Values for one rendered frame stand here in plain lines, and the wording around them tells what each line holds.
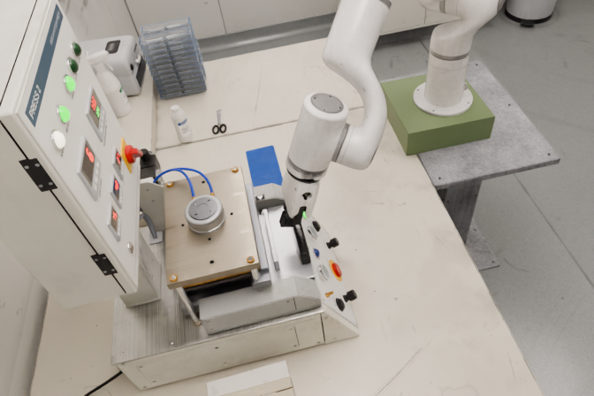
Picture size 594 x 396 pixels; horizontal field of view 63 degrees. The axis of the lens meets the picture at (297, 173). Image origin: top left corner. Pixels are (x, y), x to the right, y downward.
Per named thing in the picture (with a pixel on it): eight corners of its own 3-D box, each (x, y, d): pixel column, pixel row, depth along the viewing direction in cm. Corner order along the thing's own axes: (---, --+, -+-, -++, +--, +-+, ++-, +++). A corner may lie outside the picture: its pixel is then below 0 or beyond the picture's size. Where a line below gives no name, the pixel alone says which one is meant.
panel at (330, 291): (357, 328, 119) (322, 302, 106) (326, 232, 139) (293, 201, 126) (364, 324, 118) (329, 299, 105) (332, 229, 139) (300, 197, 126)
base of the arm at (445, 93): (455, 77, 168) (463, 28, 155) (483, 109, 154) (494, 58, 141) (404, 88, 166) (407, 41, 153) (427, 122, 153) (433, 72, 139)
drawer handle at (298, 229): (302, 265, 107) (300, 255, 104) (289, 214, 118) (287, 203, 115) (311, 262, 108) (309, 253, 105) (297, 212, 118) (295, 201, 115)
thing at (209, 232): (148, 315, 97) (125, 282, 88) (148, 201, 119) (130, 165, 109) (266, 286, 99) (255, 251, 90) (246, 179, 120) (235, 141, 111)
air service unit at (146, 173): (154, 221, 120) (133, 181, 109) (154, 179, 130) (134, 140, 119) (175, 216, 121) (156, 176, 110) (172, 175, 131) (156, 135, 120)
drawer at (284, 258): (186, 317, 106) (175, 300, 100) (181, 238, 121) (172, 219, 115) (316, 285, 108) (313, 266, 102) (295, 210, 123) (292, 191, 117)
